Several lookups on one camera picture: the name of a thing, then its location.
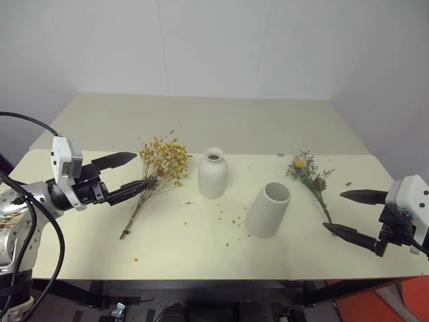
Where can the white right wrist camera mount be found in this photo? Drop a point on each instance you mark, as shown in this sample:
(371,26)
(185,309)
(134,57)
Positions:
(410,201)

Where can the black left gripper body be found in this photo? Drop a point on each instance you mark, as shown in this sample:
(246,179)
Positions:
(88,188)

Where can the metal caster wheel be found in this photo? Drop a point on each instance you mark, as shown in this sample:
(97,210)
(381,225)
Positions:
(118,309)

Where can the orange red floor mat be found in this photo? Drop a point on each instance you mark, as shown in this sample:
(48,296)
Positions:
(385,300)

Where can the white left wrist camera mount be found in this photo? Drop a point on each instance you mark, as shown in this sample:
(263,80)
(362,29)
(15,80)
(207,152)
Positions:
(65,161)

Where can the white cylindrical ceramic vase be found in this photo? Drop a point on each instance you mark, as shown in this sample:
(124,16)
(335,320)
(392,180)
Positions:
(268,209)

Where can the dark rounded robot foot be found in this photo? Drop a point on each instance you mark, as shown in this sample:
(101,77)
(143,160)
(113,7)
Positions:
(172,312)

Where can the white narrow-neck ceramic vase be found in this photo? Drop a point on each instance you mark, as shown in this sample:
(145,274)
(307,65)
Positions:
(212,174)

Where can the yellow dried flower bunch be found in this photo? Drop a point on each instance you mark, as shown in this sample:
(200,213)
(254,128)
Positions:
(161,167)

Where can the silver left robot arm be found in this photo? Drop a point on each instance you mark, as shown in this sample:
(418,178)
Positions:
(20,214)

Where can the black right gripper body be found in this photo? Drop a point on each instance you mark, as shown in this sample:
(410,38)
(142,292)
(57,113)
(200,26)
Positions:
(397,228)

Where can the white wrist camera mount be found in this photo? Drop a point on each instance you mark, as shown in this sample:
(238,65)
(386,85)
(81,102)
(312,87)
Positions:
(410,201)
(65,161)

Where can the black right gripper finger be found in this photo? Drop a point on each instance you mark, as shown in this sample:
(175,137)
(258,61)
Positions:
(348,233)
(363,196)

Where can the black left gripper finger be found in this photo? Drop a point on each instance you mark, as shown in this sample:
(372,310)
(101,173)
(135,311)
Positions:
(115,160)
(132,189)

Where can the green yellow dried flower sprig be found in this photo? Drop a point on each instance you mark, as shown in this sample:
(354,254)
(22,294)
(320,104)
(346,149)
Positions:
(310,174)

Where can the black table frame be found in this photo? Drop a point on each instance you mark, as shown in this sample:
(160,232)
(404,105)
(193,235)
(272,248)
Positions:
(214,288)

